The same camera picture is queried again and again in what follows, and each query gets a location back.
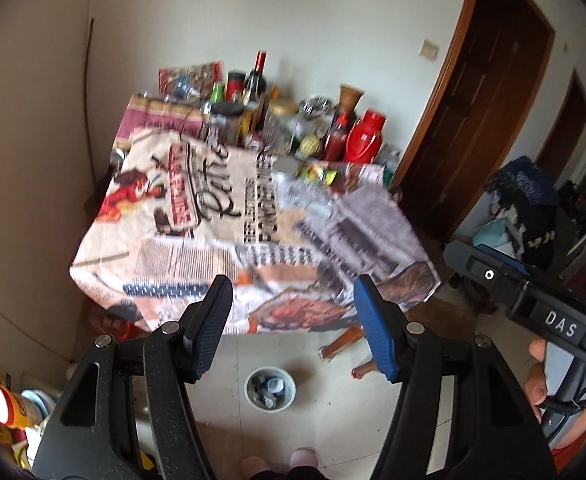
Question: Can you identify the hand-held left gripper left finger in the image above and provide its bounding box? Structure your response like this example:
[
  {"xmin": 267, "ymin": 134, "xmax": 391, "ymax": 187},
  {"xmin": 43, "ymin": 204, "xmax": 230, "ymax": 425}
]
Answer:
[{"xmin": 33, "ymin": 275, "xmax": 234, "ymax": 480}]

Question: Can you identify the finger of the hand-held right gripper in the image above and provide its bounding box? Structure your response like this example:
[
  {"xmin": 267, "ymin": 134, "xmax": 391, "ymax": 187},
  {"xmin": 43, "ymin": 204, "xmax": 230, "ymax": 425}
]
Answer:
[
  {"xmin": 444, "ymin": 240, "xmax": 530, "ymax": 312},
  {"xmin": 474, "ymin": 243, "xmax": 530, "ymax": 275}
]

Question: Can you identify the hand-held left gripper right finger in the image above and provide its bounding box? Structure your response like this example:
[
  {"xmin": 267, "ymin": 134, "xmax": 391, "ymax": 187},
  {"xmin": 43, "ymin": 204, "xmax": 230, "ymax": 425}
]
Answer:
[{"xmin": 354, "ymin": 274, "xmax": 558, "ymax": 480}]

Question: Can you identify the white bowl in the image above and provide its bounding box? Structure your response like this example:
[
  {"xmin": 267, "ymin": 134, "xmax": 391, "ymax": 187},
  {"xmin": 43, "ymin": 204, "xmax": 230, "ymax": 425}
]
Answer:
[{"xmin": 244, "ymin": 367, "xmax": 297, "ymax": 414}]

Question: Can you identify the green yellow packet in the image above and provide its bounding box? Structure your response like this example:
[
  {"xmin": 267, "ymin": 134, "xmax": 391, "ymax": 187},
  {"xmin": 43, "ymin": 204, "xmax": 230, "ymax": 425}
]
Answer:
[{"xmin": 297, "ymin": 162, "xmax": 340, "ymax": 187}]

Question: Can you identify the person's right forearm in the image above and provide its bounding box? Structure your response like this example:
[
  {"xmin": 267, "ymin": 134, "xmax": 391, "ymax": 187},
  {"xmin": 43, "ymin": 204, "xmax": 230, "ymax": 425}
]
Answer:
[{"xmin": 550, "ymin": 445, "xmax": 586, "ymax": 476}]

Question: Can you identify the person's right hand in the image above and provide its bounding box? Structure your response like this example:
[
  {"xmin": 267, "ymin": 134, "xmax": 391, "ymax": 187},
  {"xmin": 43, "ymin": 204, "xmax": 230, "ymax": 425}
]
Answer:
[{"xmin": 523, "ymin": 339, "xmax": 586, "ymax": 453}]

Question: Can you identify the light blue paper bag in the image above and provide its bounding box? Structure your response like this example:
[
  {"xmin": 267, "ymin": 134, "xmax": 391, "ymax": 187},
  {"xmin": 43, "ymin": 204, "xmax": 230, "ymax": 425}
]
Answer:
[{"xmin": 473, "ymin": 217, "xmax": 518, "ymax": 257}]

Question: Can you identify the clothes pile on chair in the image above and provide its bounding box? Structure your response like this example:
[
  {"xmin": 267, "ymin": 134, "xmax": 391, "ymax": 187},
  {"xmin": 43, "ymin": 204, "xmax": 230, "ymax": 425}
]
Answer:
[{"xmin": 493, "ymin": 195, "xmax": 576, "ymax": 273}]

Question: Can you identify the blue patterned cloth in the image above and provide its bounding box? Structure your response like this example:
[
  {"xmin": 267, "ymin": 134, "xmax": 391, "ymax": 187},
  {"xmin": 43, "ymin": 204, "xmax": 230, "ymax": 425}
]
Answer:
[{"xmin": 484, "ymin": 155, "xmax": 560, "ymax": 212}]

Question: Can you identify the table with newspaper-print cloth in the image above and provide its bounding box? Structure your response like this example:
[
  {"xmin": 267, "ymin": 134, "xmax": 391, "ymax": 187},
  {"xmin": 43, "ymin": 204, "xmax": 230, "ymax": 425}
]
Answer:
[{"xmin": 69, "ymin": 94, "xmax": 441, "ymax": 336}]

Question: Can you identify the brown wooden door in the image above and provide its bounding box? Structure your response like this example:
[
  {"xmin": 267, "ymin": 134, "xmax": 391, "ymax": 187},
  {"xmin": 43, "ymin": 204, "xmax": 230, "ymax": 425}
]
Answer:
[
  {"xmin": 413, "ymin": 0, "xmax": 544, "ymax": 238},
  {"xmin": 397, "ymin": 0, "xmax": 557, "ymax": 242},
  {"xmin": 537, "ymin": 69, "xmax": 586, "ymax": 187}
]

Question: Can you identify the pink slipper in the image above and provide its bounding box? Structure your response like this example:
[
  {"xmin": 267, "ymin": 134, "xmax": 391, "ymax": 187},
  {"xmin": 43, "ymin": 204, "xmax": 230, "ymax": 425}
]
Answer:
[
  {"xmin": 242, "ymin": 454, "xmax": 270, "ymax": 480},
  {"xmin": 290, "ymin": 447, "xmax": 320, "ymax": 477}
]

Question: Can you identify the silver can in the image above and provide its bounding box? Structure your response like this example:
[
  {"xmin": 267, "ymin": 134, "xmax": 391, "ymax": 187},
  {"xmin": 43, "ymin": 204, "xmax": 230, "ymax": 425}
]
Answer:
[{"xmin": 272, "ymin": 156, "xmax": 302, "ymax": 197}]

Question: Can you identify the red thermos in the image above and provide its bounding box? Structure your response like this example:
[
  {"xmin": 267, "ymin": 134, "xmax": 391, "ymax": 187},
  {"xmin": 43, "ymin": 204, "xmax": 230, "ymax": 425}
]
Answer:
[{"xmin": 344, "ymin": 108, "xmax": 388, "ymax": 164}]

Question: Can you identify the yellow-green bumpy ball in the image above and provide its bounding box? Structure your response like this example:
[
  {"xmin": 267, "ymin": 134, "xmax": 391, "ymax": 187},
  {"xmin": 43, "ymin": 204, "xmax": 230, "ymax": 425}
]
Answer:
[{"xmin": 300, "ymin": 132, "xmax": 325, "ymax": 159}]

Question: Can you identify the red sauce bottle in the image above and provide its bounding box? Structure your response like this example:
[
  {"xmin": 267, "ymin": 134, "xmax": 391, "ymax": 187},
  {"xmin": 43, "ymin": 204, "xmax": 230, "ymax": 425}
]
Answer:
[{"xmin": 323, "ymin": 110, "xmax": 350, "ymax": 162}]

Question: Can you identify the glass jar with black lid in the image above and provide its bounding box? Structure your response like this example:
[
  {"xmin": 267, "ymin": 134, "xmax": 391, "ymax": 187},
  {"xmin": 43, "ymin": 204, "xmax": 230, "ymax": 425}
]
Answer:
[{"xmin": 207, "ymin": 101, "xmax": 247, "ymax": 147}]

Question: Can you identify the plastic jar with gold lid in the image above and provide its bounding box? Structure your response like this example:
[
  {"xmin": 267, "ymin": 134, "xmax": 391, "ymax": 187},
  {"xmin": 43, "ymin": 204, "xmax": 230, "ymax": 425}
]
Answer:
[{"xmin": 264, "ymin": 100, "xmax": 302, "ymax": 155}]

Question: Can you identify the dark sauce bottle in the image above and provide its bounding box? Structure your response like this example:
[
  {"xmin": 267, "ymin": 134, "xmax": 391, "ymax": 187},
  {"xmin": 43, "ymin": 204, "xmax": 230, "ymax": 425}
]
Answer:
[{"xmin": 242, "ymin": 85, "xmax": 267, "ymax": 137}]

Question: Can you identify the crumpled silver foil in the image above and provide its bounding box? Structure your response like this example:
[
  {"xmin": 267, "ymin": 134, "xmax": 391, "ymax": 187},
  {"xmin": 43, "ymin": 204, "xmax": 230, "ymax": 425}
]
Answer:
[{"xmin": 300, "ymin": 95, "xmax": 332, "ymax": 119}]

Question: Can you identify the red and black canister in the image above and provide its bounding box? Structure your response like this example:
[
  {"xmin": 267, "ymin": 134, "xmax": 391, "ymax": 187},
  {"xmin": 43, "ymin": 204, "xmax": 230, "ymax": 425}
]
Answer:
[{"xmin": 225, "ymin": 70, "xmax": 247, "ymax": 104}]

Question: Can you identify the red snack bag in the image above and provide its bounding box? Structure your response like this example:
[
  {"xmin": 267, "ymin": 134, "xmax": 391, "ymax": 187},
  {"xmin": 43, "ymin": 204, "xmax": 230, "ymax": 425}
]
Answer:
[{"xmin": 157, "ymin": 61, "xmax": 224, "ymax": 99}]

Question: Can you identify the wine bottle with red cap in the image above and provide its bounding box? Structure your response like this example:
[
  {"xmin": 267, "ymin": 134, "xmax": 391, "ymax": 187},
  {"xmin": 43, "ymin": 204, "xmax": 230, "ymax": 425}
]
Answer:
[{"xmin": 245, "ymin": 50, "xmax": 270, "ymax": 107}]

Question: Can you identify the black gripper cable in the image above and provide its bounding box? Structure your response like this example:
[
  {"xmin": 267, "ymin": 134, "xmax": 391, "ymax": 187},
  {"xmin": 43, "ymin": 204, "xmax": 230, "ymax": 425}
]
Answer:
[{"xmin": 542, "ymin": 369, "xmax": 586, "ymax": 413}]

